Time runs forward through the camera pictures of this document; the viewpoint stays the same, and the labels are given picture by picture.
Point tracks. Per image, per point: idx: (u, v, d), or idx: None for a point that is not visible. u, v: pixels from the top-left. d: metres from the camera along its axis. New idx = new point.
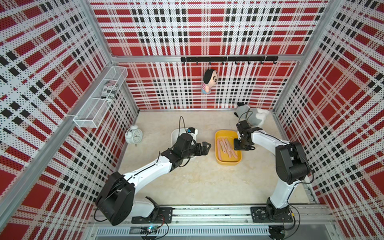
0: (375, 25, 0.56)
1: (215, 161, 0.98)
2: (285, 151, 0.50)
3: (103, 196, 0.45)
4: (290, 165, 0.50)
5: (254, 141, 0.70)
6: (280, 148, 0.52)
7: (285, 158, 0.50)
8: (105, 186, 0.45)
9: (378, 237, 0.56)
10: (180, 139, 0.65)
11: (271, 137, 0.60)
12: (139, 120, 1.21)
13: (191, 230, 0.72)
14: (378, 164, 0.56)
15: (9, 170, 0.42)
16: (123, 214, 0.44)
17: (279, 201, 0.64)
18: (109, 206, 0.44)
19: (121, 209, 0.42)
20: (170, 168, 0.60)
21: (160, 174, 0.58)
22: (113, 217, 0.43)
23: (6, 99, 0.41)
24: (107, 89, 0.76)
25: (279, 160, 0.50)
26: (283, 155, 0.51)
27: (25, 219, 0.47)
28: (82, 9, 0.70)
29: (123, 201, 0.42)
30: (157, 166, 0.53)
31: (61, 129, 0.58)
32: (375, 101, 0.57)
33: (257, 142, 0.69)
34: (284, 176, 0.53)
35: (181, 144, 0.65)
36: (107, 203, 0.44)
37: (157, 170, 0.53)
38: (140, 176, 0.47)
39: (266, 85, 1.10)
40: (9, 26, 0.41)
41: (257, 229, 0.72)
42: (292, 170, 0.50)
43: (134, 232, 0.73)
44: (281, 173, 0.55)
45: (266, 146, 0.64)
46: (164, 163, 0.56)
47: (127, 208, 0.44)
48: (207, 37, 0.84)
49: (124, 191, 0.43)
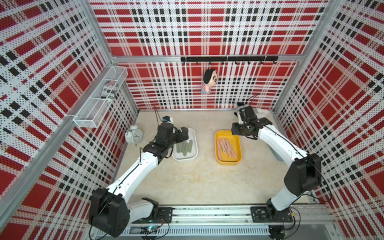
0: (375, 25, 0.56)
1: (215, 161, 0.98)
2: (302, 168, 0.44)
3: (94, 215, 0.43)
4: (304, 181, 0.45)
5: (262, 138, 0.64)
6: (297, 164, 0.45)
7: (301, 174, 0.45)
8: (92, 206, 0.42)
9: (378, 237, 0.56)
10: (161, 129, 0.61)
11: (283, 143, 0.52)
12: (139, 120, 1.21)
13: (191, 230, 0.72)
14: (378, 164, 0.56)
15: (9, 170, 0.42)
16: (123, 223, 0.43)
17: (280, 205, 0.63)
18: (105, 221, 0.42)
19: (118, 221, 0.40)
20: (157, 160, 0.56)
21: (148, 171, 0.53)
22: (112, 231, 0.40)
23: (6, 99, 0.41)
24: (107, 89, 0.76)
25: (293, 173, 0.48)
26: (300, 172, 0.45)
27: (25, 219, 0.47)
28: (82, 9, 0.70)
29: (116, 214, 0.40)
30: (141, 165, 0.50)
31: (61, 129, 0.58)
32: (375, 101, 0.57)
33: (266, 141, 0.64)
34: (294, 188, 0.49)
35: (162, 133, 0.62)
36: (100, 221, 0.42)
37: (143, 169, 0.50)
38: (127, 183, 0.45)
39: (266, 85, 1.10)
40: (9, 26, 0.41)
41: (256, 229, 0.72)
42: (306, 185, 0.46)
43: (134, 232, 0.73)
44: (291, 185, 0.50)
45: (276, 149, 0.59)
46: (147, 160, 0.53)
47: (125, 215, 0.43)
48: (207, 37, 0.84)
49: (113, 206, 0.40)
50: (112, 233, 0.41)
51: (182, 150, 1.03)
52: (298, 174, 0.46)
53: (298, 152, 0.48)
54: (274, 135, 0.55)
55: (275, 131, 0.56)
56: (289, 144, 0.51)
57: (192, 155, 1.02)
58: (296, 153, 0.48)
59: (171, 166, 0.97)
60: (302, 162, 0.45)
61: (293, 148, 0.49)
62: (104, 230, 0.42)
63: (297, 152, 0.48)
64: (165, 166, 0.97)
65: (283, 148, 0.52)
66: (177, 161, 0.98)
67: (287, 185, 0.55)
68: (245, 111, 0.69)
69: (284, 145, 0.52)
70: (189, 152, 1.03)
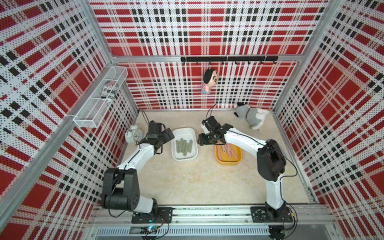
0: (375, 25, 0.56)
1: (215, 161, 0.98)
2: (265, 155, 0.50)
3: (108, 193, 0.45)
4: (271, 166, 0.51)
5: (230, 142, 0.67)
6: (261, 152, 0.51)
7: (267, 160, 0.51)
8: (106, 184, 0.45)
9: (378, 237, 0.56)
10: (152, 125, 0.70)
11: (246, 139, 0.59)
12: (139, 120, 1.21)
13: (191, 230, 0.72)
14: (378, 164, 0.56)
15: (9, 170, 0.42)
16: (135, 198, 0.45)
17: (276, 202, 0.64)
18: (119, 197, 0.44)
19: (132, 193, 0.44)
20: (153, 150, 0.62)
21: (148, 156, 0.58)
22: (129, 202, 0.44)
23: (6, 99, 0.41)
24: (107, 89, 0.76)
25: (261, 162, 0.54)
26: (265, 158, 0.51)
27: (26, 219, 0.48)
28: (82, 9, 0.70)
29: (131, 183, 0.44)
30: (142, 150, 0.57)
31: (61, 129, 0.58)
32: (375, 101, 0.57)
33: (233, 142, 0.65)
34: (267, 175, 0.55)
35: (153, 129, 0.71)
36: (115, 198, 0.44)
37: (144, 151, 0.57)
38: (134, 161, 0.50)
39: (266, 85, 1.10)
40: (9, 26, 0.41)
41: (256, 229, 0.72)
42: (274, 169, 0.51)
43: (134, 232, 0.73)
44: (264, 174, 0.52)
45: (243, 146, 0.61)
46: (146, 146, 0.60)
47: (136, 191, 0.45)
48: (207, 37, 0.84)
49: (128, 175, 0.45)
50: (129, 206, 0.44)
51: (182, 150, 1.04)
52: (265, 162, 0.52)
53: (259, 143, 0.55)
54: (237, 136, 0.62)
55: (237, 132, 0.63)
56: (250, 138, 0.58)
57: (192, 155, 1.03)
58: (257, 144, 0.55)
59: (171, 167, 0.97)
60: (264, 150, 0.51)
61: (254, 140, 0.57)
62: (119, 206, 0.45)
63: (258, 143, 0.55)
64: (165, 166, 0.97)
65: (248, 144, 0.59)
66: (177, 161, 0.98)
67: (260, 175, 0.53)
68: (208, 122, 0.76)
69: (247, 142, 0.59)
70: (189, 152, 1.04)
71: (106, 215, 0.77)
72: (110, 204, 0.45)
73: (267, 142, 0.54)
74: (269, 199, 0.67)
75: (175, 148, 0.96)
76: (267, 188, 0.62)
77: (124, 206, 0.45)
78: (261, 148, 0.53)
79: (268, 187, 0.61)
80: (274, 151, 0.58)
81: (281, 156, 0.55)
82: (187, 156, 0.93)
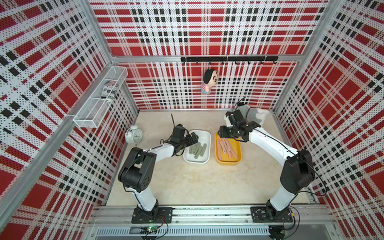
0: (375, 25, 0.56)
1: (215, 161, 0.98)
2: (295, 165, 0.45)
3: (128, 166, 0.51)
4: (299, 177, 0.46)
5: (254, 141, 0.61)
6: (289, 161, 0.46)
7: (295, 171, 0.46)
8: (129, 158, 0.51)
9: (378, 237, 0.56)
10: (175, 129, 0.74)
11: (274, 143, 0.53)
12: (138, 120, 1.21)
13: (191, 230, 0.72)
14: (378, 164, 0.56)
15: (9, 170, 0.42)
16: (147, 181, 0.50)
17: (280, 205, 0.63)
18: (135, 174, 0.49)
19: (146, 174, 0.48)
20: (172, 152, 0.69)
21: (167, 153, 0.64)
22: (139, 183, 0.48)
23: (6, 99, 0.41)
24: (107, 89, 0.76)
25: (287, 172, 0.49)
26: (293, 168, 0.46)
27: (26, 219, 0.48)
28: (82, 9, 0.70)
29: (147, 166, 0.49)
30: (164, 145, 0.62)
31: (61, 129, 0.58)
32: (375, 101, 0.57)
33: (257, 142, 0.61)
34: (290, 187, 0.50)
35: (176, 132, 0.77)
36: (131, 174, 0.49)
37: (165, 146, 0.62)
38: (155, 150, 0.55)
39: (266, 84, 1.10)
40: (9, 26, 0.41)
41: (256, 229, 0.72)
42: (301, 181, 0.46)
43: (134, 232, 0.73)
44: (287, 184, 0.51)
45: (269, 149, 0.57)
46: (168, 144, 0.65)
47: (150, 174, 0.50)
48: (207, 37, 0.84)
49: (147, 158, 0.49)
50: (139, 185, 0.49)
51: (194, 152, 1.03)
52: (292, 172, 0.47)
53: (289, 150, 0.49)
54: (264, 137, 0.56)
55: (264, 133, 0.57)
56: (280, 143, 0.52)
57: (203, 159, 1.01)
58: (287, 152, 0.49)
59: (171, 167, 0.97)
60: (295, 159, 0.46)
61: (284, 147, 0.51)
62: (132, 182, 0.49)
63: (289, 150, 0.49)
64: (166, 166, 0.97)
65: (275, 149, 0.53)
66: (189, 163, 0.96)
67: (283, 185, 0.56)
68: (234, 115, 0.70)
69: (275, 146, 0.53)
70: (200, 156, 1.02)
71: (106, 215, 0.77)
72: (125, 177, 0.50)
73: (299, 152, 0.48)
74: (271, 198, 0.67)
75: (188, 149, 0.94)
76: (277, 192, 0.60)
77: (136, 184, 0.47)
78: (290, 157, 0.47)
79: (280, 191, 0.60)
80: (304, 163, 0.51)
81: (311, 171, 0.49)
82: (197, 159, 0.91)
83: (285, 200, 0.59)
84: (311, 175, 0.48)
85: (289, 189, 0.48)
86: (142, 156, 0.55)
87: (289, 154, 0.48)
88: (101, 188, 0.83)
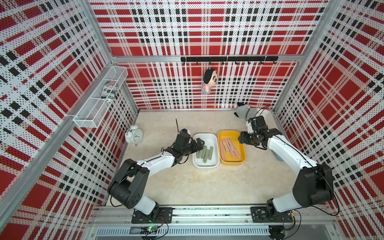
0: (375, 25, 0.56)
1: (219, 163, 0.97)
2: (310, 176, 0.43)
3: (118, 180, 0.47)
4: (313, 191, 0.43)
5: (272, 148, 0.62)
6: (305, 172, 0.44)
7: (310, 183, 0.43)
8: (121, 172, 0.48)
9: (378, 237, 0.56)
10: (179, 137, 0.71)
11: (293, 151, 0.51)
12: (138, 120, 1.21)
13: (191, 230, 0.72)
14: (378, 164, 0.56)
15: (9, 170, 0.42)
16: (136, 198, 0.46)
17: (281, 207, 0.63)
18: (124, 190, 0.46)
19: (136, 191, 0.45)
20: (172, 162, 0.64)
21: (166, 164, 0.61)
22: (127, 200, 0.45)
23: (6, 99, 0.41)
24: (107, 89, 0.76)
25: (301, 183, 0.46)
26: (308, 180, 0.43)
27: (26, 219, 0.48)
28: (82, 9, 0.70)
29: (138, 183, 0.45)
30: (162, 156, 0.58)
31: (61, 129, 0.58)
32: (375, 101, 0.57)
33: (276, 150, 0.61)
34: (303, 200, 0.47)
35: (180, 141, 0.72)
36: (120, 189, 0.46)
37: (164, 157, 0.58)
38: (151, 163, 0.51)
39: (266, 85, 1.10)
40: (9, 26, 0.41)
41: (257, 229, 0.72)
42: (315, 196, 0.44)
43: (134, 232, 0.73)
44: (300, 196, 0.48)
45: (287, 158, 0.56)
46: (167, 155, 0.61)
47: (140, 191, 0.46)
48: (207, 37, 0.84)
49: (140, 174, 0.46)
50: (127, 202, 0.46)
51: (203, 156, 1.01)
52: (306, 184, 0.44)
53: (308, 161, 0.47)
54: (283, 144, 0.55)
55: (283, 140, 0.56)
56: (299, 153, 0.50)
57: (213, 163, 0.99)
58: (305, 163, 0.46)
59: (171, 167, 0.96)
60: (311, 170, 0.44)
61: (302, 157, 0.49)
62: (120, 198, 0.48)
63: (306, 161, 0.47)
64: None
65: (294, 157, 0.51)
66: (197, 166, 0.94)
67: (295, 196, 0.52)
68: (256, 120, 0.71)
69: (293, 155, 0.51)
70: (209, 160, 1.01)
71: (106, 215, 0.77)
72: (114, 191, 0.47)
73: (317, 166, 0.45)
74: (275, 198, 0.66)
75: (195, 153, 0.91)
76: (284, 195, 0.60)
77: (124, 201, 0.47)
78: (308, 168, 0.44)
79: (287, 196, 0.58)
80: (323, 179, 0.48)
81: (329, 188, 0.44)
82: (206, 163, 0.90)
83: (288, 204, 0.58)
84: (329, 193, 0.44)
85: (300, 201, 0.48)
86: (135, 171, 0.51)
87: (306, 165, 0.46)
88: (101, 188, 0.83)
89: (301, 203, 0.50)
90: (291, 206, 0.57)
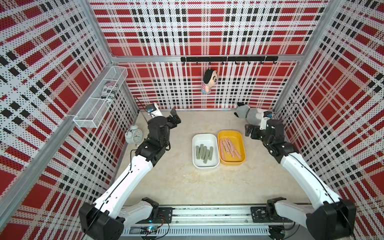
0: (376, 25, 0.56)
1: (219, 163, 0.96)
2: (331, 213, 0.38)
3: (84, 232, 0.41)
4: (331, 229, 0.39)
5: (286, 168, 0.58)
6: (326, 208, 0.39)
7: (329, 221, 0.38)
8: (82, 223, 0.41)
9: (378, 237, 0.56)
10: (152, 129, 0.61)
11: (312, 179, 0.46)
12: (139, 120, 1.21)
13: (191, 230, 0.72)
14: (378, 164, 0.56)
15: (10, 170, 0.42)
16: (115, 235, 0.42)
17: (282, 212, 0.62)
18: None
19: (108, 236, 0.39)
20: (150, 163, 0.50)
21: (141, 176, 0.48)
22: None
23: (6, 99, 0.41)
24: (107, 89, 0.76)
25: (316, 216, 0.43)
26: (329, 218, 0.38)
27: (26, 219, 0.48)
28: (82, 9, 0.70)
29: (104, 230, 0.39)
30: (133, 173, 0.46)
31: (61, 129, 0.58)
32: (375, 101, 0.57)
33: (290, 171, 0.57)
34: (316, 233, 0.43)
35: (154, 133, 0.54)
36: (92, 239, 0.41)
37: (134, 173, 0.46)
38: (119, 192, 0.42)
39: (266, 84, 1.10)
40: (10, 26, 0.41)
41: (256, 229, 0.72)
42: (332, 233, 0.40)
43: (134, 232, 0.73)
44: (313, 228, 0.44)
45: (302, 183, 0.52)
46: (139, 166, 0.48)
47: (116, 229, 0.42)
48: (207, 37, 0.84)
49: (101, 224, 0.38)
50: None
51: (203, 157, 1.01)
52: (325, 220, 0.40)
53: (329, 195, 0.42)
54: (301, 168, 0.49)
55: (301, 162, 0.50)
56: (318, 182, 0.45)
57: (213, 164, 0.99)
58: (325, 196, 0.41)
59: (171, 166, 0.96)
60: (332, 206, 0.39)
61: (323, 188, 0.43)
62: None
63: (328, 195, 0.42)
64: (165, 166, 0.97)
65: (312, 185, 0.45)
66: (197, 167, 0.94)
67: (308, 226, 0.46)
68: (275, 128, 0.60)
69: (311, 183, 0.45)
70: (209, 161, 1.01)
71: None
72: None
73: (340, 201, 0.40)
74: (276, 203, 0.65)
75: (195, 154, 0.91)
76: (289, 207, 0.58)
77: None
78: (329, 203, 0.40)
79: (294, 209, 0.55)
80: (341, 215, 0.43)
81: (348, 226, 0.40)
82: (206, 164, 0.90)
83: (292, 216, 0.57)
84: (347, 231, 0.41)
85: (313, 234, 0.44)
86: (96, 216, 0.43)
87: (327, 199, 0.41)
88: (101, 188, 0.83)
89: (314, 235, 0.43)
90: (294, 219, 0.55)
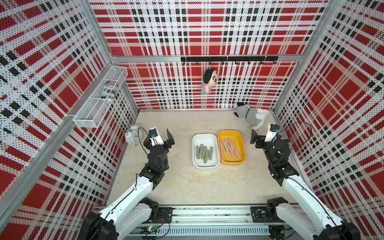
0: (376, 25, 0.56)
1: (219, 163, 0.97)
2: (335, 238, 0.38)
3: None
4: None
5: (289, 190, 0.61)
6: (329, 232, 0.39)
7: None
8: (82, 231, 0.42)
9: (378, 237, 0.56)
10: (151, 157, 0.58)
11: (313, 201, 0.47)
12: (139, 120, 1.21)
13: (191, 230, 0.72)
14: (378, 164, 0.56)
15: (10, 170, 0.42)
16: None
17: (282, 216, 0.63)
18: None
19: None
20: (151, 186, 0.57)
21: (142, 196, 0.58)
22: None
23: (6, 99, 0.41)
24: (107, 89, 0.76)
25: None
26: None
27: (26, 219, 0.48)
28: (82, 9, 0.70)
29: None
30: (137, 191, 0.51)
31: (61, 129, 0.58)
32: (375, 101, 0.57)
33: (292, 193, 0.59)
34: None
35: (153, 162, 0.62)
36: None
37: (138, 192, 0.51)
38: (122, 207, 0.46)
39: (266, 84, 1.10)
40: (10, 26, 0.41)
41: (256, 229, 0.72)
42: None
43: (134, 232, 0.73)
44: None
45: (304, 205, 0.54)
46: (143, 185, 0.53)
47: None
48: (207, 37, 0.84)
49: (104, 233, 0.40)
50: None
51: (203, 157, 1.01)
52: None
53: (330, 217, 0.42)
54: (301, 190, 0.51)
55: (302, 184, 0.52)
56: (320, 205, 0.45)
57: (213, 164, 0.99)
58: (327, 218, 0.42)
59: (171, 166, 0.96)
60: (334, 230, 0.39)
61: (324, 211, 0.44)
62: None
63: (330, 218, 0.42)
64: None
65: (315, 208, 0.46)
66: (197, 167, 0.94)
67: None
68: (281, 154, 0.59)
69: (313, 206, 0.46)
70: (209, 160, 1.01)
71: None
72: None
73: (342, 224, 0.41)
74: (278, 206, 0.64)
75: (195, 154, 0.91)
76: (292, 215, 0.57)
77: None
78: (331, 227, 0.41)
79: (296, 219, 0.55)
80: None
81: None
82: (206, 164, 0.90)
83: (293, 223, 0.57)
84: None
85: None
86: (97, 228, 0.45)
87: (329, 222, 0.41)
88: (101, 188, 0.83)
89: None
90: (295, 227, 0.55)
